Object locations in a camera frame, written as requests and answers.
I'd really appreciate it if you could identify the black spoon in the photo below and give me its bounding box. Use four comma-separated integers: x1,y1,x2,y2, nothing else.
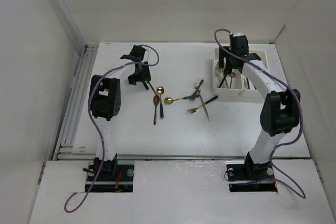
219,68,229,88

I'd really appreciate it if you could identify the copper spoon long handle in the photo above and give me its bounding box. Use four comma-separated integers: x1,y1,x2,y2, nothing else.
229,72,235,89

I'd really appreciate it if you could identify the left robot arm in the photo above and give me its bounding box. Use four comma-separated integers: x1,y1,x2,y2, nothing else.
88,45,151,180

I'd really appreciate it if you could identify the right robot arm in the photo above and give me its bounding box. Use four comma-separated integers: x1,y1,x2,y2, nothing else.
218,33,301,179

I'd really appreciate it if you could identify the dark copper spoon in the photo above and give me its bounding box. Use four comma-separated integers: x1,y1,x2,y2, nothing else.
153,95,164,119

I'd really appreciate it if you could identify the left white container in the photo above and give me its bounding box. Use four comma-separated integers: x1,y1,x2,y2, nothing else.
211,48,243,98

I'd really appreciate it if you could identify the white container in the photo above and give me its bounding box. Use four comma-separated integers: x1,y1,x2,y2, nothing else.
239,50,269,102
211,48,243,98

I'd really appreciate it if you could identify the right white container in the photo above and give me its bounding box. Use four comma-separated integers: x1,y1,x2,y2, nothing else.
239,50,269,102

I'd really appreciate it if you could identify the copper fork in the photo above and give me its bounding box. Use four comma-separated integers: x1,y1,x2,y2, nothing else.
190,79,204,101

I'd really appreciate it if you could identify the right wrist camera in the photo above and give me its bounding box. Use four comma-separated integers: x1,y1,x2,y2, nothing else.
229,32,245,37

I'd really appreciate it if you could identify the gold spoon slim handle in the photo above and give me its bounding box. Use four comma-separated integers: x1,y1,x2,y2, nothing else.
153,86,164,125

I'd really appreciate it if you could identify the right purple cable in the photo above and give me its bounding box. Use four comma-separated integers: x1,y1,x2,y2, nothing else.
214,28,307,199

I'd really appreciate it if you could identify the small gold spoon green handle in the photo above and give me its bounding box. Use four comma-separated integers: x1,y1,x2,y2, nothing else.
164,96,192,105

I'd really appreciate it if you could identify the gold fork green handle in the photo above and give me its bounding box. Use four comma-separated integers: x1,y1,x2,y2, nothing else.
187,95,218,114

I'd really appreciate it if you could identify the aluminium rail frame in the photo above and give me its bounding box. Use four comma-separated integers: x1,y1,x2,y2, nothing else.
51,44,98,161

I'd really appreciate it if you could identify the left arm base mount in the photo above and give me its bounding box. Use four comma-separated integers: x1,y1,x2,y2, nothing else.
82,161,135,193

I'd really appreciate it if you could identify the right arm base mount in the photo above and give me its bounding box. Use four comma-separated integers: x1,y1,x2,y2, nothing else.
226,163,278,193

